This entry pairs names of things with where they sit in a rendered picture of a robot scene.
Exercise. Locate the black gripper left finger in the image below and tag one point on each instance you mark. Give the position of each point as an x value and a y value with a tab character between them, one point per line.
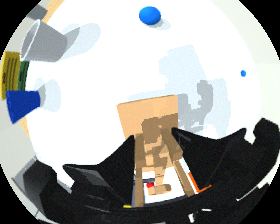
115	173

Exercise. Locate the red ball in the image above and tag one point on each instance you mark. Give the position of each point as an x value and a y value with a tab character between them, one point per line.
150	184

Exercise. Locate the blue cup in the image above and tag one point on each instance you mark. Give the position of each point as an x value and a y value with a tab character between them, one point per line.
19	103

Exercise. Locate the blue ball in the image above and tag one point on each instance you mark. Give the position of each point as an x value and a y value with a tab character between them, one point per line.
150	15

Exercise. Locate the wooden catapult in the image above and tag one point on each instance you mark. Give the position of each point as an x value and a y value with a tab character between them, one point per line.
150	121

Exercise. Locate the white cup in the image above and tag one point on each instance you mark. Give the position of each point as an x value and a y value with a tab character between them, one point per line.
43	43

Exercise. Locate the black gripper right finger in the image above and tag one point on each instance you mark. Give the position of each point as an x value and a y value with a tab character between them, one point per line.
203	155

